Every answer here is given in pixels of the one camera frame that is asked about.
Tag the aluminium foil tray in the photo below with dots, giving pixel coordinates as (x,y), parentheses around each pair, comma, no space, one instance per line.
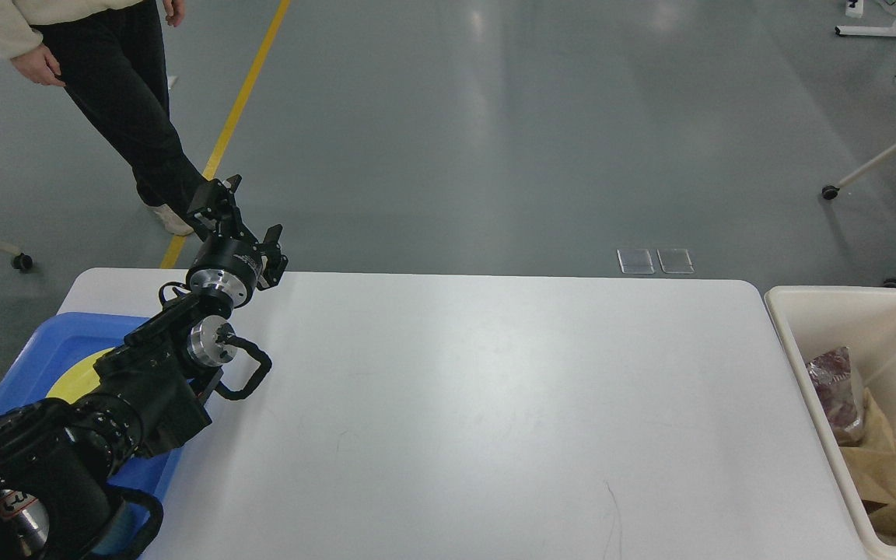
(856,412)

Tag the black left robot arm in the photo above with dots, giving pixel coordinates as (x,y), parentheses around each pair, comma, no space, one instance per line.
(58,459)

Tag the person's other hand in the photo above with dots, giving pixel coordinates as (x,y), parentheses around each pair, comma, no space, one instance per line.
(174,12)

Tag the blue plastic tray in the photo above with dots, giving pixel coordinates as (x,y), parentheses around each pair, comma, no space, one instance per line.
(55,346)

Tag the beige plastic bin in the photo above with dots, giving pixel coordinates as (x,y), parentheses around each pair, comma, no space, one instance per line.
(811,320)

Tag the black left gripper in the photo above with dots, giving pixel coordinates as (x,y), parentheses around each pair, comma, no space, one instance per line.
(232,265)

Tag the person in black trousers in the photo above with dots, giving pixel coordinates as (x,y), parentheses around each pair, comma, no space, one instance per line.
(112,58)

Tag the yellow plastic plate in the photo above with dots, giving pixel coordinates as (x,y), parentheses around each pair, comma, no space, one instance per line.
(80,379)

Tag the brown paper bag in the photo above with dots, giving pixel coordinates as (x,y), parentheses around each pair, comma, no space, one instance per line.
(872,463)

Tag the person's hand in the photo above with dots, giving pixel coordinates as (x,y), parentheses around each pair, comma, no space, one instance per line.
(40,66)

